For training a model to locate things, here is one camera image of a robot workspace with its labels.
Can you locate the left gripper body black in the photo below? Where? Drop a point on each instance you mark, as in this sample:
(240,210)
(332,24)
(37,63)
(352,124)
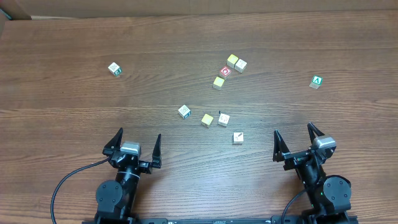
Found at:
(147,166)

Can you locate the block with blue side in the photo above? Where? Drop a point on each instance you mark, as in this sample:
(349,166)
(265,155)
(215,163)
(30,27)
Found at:
(184,111)

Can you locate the yellow block upper cluster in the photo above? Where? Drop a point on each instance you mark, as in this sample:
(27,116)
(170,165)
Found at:
(231,61)

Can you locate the green letter block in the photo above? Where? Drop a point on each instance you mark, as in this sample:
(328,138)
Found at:
(316,82)

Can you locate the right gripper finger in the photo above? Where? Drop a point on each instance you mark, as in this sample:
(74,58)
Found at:
(281,151)
(313,131)

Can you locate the yellow block lower cluster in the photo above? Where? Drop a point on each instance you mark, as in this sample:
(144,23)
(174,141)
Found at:
(218,83)

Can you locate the white block upper cluster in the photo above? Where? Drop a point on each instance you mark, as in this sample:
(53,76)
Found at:
(240,65)

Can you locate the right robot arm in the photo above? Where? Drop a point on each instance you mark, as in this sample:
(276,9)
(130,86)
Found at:
(329,195)

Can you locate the white block with brush picture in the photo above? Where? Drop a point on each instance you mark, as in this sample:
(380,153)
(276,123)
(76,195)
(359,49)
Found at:
(238,138)

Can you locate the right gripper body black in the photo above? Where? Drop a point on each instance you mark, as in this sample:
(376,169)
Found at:
(301,157)

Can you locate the block with green side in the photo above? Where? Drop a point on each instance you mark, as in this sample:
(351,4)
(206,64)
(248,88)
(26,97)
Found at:
(115,69)

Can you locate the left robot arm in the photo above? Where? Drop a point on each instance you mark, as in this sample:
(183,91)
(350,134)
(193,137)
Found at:
(115,198)

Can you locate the white patterned block centre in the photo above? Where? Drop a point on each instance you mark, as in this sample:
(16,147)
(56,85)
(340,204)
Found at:
(223,119)

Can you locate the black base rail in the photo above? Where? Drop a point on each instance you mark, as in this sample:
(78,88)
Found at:
(217,221)

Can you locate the red circle block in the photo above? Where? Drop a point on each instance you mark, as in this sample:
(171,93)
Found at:
(225,72)

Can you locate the yellow block cluster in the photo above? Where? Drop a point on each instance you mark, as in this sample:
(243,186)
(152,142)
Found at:
(218,83)
(231,61)

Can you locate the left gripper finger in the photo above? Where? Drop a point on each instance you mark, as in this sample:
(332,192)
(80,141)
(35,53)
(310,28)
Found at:
(156,154)
(115,143)

